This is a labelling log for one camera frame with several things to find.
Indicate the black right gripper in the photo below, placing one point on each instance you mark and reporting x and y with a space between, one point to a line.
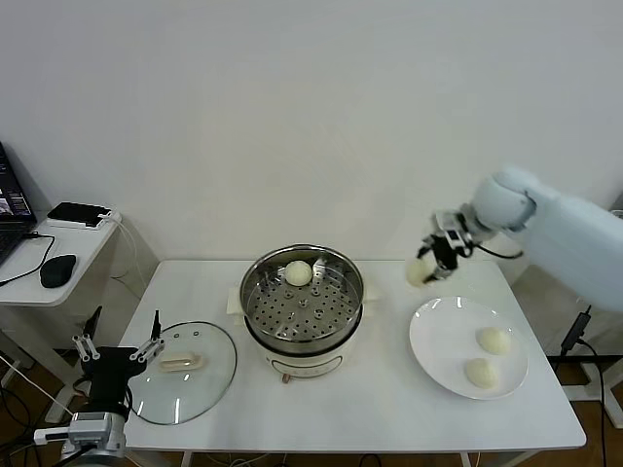
445 258

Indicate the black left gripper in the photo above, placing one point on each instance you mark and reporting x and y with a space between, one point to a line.
109 372

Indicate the white steamed baozi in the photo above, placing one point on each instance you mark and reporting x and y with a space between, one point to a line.
494 340
481 373
417 273
298 273

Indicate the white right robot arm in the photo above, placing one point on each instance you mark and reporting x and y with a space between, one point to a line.
560 233

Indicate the perforated steel steamer basket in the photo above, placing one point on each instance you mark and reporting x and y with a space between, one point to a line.
350 287

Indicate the white round plate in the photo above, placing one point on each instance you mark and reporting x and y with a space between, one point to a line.
448 340

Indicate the white side table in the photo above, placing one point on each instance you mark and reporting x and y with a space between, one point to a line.
540 316
92 253

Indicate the black computer mouse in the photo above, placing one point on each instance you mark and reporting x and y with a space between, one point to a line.
58 270

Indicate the flat white box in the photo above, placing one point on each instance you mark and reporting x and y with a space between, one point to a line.
108 223

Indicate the black smartphone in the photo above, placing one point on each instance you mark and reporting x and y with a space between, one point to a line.
78 212

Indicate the black laptop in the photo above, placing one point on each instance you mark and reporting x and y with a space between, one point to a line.
10 204

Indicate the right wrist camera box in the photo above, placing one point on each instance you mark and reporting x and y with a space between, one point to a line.
453 236

